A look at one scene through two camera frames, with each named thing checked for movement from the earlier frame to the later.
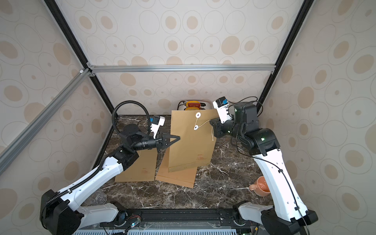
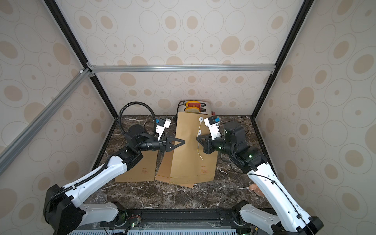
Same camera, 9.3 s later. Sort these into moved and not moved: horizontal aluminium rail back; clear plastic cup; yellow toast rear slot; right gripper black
Moved: right gripper black
Not moved: clear plastic cup; horizontal aluminium rail back; yellow toast rear slot
